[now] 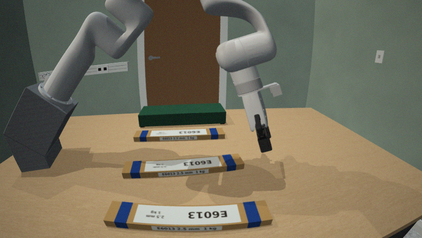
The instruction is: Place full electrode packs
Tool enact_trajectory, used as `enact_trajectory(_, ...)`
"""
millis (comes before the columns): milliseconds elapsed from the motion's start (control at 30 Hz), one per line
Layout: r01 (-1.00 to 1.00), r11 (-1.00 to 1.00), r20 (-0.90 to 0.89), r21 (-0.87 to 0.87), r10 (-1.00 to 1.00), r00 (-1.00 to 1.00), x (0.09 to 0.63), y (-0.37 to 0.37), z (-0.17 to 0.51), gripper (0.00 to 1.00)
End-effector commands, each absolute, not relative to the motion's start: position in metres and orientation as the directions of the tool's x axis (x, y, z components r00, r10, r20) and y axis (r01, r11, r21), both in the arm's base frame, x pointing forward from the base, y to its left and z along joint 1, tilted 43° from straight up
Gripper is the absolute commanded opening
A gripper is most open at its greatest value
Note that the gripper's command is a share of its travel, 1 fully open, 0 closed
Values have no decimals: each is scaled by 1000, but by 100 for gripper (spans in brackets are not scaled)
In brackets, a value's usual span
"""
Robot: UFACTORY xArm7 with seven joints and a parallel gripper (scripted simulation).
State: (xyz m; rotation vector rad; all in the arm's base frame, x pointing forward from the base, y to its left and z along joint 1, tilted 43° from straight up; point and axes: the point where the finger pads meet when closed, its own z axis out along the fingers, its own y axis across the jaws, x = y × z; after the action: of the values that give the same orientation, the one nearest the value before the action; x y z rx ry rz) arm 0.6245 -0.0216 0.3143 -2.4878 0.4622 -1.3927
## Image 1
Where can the tan cardboard pack with blue bands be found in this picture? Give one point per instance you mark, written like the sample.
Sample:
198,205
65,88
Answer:
188,218

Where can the cardboard welding electrode pack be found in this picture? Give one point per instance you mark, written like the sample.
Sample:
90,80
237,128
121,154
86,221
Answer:
182,167

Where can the tan welding electrode pack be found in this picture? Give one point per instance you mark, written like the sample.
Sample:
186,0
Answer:
179,134

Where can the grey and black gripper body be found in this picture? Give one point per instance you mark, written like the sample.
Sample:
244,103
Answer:
253,104

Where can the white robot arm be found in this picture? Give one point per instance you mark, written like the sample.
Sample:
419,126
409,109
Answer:
99,30

